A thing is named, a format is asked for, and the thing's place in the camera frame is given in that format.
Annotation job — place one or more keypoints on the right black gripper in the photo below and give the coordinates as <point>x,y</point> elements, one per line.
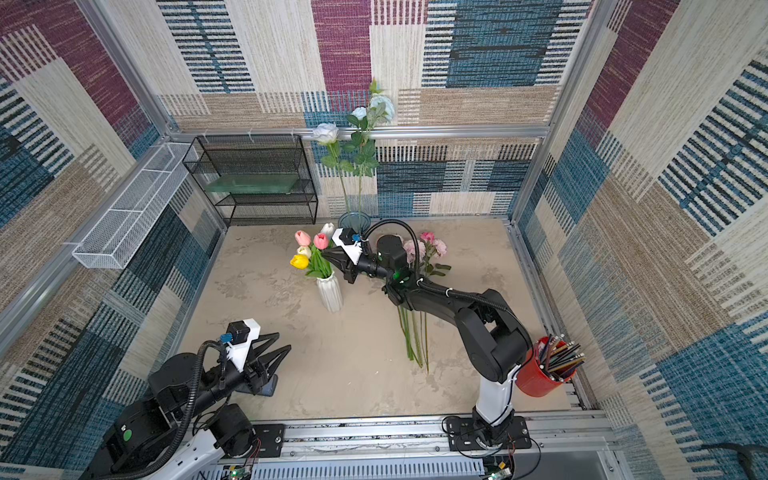
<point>342,258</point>

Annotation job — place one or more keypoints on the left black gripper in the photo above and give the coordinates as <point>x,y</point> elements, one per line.
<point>261,373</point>

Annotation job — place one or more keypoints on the light pink carnation stem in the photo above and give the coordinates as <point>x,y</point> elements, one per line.
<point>412,248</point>

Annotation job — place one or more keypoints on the single pink tulip stem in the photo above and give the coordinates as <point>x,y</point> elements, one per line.
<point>409,328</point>

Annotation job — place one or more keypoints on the hot pink rose stem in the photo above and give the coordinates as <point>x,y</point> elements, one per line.
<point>428,238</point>

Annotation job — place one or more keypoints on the pink carnation twin stem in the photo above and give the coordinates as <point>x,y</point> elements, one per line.
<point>440,247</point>

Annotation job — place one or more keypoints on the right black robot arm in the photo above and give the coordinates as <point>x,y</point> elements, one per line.
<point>495,341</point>

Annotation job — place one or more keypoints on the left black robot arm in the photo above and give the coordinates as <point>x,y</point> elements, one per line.
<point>151,430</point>

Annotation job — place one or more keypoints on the white ribbed ceramic vase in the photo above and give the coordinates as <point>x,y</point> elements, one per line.
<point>330,293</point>

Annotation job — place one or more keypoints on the purple blue glass vase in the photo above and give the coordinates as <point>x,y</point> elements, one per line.
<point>358,221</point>

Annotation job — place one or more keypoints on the tulip bunch pink yellow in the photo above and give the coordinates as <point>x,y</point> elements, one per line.
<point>303,258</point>

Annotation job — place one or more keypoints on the white rose branch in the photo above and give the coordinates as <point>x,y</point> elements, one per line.
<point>356,156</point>

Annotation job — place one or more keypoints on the green tray on shelf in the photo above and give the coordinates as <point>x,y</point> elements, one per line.
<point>253,184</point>

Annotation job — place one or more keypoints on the red cup with pens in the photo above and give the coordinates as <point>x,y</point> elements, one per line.
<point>552,362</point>

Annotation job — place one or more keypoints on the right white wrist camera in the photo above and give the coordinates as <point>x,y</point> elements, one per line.
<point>350,243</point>

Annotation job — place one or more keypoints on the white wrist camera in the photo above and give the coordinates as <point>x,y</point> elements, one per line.
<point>237,341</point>
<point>350,243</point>

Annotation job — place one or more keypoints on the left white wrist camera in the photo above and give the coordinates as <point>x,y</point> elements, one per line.
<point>237,341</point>

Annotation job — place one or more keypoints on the black wire mesh shelf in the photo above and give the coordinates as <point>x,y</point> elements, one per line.
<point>212,156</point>

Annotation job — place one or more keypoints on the white wire mesh tray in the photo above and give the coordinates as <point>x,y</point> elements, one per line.
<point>120,231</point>

